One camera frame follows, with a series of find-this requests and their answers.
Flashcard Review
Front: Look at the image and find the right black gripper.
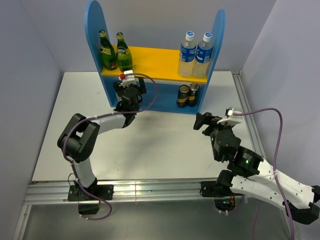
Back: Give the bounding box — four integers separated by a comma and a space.
192, 111, 233, 160

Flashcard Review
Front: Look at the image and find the green Perrier bottle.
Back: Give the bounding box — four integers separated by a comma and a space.
116, 32, 133, 72
99, 29, 118, 71

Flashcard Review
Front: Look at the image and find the Pocari Sweat bottle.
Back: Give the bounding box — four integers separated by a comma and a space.
192, 32, 214, 79
177, 31, 197, 78

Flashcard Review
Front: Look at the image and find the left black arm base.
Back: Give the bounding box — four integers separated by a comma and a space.
67, 183, 114, 216

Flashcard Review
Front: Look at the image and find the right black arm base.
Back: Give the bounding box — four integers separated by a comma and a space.
199, 180, 245, 216

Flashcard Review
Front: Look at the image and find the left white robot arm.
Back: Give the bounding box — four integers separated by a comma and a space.
57, 75, 147, 200

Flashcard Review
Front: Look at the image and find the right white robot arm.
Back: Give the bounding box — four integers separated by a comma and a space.
193, 109, 320, 225

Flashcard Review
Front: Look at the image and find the blue and yellow wooden shelf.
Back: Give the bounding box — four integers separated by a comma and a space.
84, 0, 226, 115

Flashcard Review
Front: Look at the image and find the rear black yellow can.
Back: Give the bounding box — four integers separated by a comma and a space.
187, 83, 200, 107

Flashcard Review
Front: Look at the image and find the black yellow can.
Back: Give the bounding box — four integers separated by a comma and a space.
176, 84, 190, 108
187, 83, 200, 107

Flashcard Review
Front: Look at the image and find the front black yellow can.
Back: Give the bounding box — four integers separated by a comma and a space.
176, 84, 190, 108

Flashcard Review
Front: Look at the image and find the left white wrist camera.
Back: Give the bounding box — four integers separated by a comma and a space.
119, 70, 137, 87

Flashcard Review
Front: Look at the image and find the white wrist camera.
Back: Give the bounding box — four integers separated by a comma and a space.
119, 70, 137, 87
217, 107, 244, 126

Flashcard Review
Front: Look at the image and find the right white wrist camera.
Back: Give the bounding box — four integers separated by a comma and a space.
217, 107, 244, 126

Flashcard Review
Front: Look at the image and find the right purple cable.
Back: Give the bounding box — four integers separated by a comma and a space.
233, 107, 296, 240

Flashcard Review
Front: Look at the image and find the aluminium right side rail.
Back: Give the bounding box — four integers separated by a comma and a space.
231, 70, 298, 240

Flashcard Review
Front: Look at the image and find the aluminium rail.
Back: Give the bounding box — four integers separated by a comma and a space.
23, 177, 251, 206
231, 70, 298, 240

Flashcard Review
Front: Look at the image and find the aluminium front rail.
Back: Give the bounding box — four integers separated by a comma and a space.
23, 177, 251, 206

